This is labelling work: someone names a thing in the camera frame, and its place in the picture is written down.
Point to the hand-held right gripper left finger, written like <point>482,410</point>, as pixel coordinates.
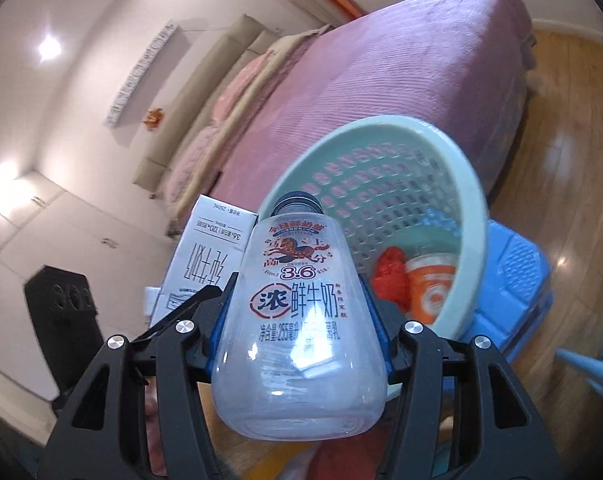
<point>212,350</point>

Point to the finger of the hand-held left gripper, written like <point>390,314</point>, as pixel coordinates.
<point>181,312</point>

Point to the blue-grey wooden chair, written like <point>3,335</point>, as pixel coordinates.
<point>586,367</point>

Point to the beige padded headboard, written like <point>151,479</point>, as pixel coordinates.
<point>196,90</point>

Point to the pink pillow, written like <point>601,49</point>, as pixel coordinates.
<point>246,85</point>
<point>196,160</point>

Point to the blue plastic stool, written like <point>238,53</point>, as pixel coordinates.
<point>511,280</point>

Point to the clear plastic milk bottle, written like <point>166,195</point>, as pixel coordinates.
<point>296,360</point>

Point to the bed with purple bedspread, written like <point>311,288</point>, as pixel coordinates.
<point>381,60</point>

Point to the red plush toy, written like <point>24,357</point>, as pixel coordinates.
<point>153,118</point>

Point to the white patterned wall shelf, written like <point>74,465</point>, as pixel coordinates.
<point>141,70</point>

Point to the round ceiling light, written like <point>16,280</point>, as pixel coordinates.
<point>49,47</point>

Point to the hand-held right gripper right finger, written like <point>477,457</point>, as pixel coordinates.
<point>381,330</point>

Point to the white wardrobe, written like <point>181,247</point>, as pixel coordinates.
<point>56,230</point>

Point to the orange paper cup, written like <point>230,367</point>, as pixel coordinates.
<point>431,290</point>

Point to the white milk carton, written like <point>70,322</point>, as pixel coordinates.
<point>206,250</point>

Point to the red plastic bag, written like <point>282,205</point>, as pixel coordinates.
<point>391,275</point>

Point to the light teal plastic basket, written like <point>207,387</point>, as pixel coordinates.
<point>474,220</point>

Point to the pink pillows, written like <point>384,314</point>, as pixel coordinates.
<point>276,60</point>

